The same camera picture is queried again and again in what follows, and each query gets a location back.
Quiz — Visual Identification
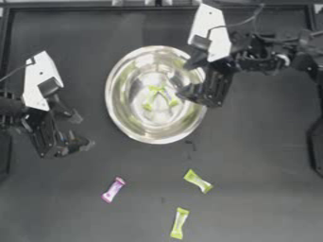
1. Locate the green candy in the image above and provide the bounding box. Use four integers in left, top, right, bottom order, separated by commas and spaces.
153, 84, 182, 109
170, 206, 191, 241
183, 168, 215, 195
142, 84, 165, 112

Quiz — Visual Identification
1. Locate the pink candy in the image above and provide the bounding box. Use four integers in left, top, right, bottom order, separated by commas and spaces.
101, 176, 127, 204

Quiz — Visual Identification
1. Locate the steel bowl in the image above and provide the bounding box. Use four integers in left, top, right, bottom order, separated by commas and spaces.
105, 44, 211, 146

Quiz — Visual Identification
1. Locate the black camera cable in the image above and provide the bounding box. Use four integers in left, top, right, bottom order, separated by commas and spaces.
206, 3, 266, 33
0, 57, 35, 82

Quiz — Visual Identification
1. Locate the black metal frame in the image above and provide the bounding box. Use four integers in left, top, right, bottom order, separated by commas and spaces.
0, 0, 323, 133

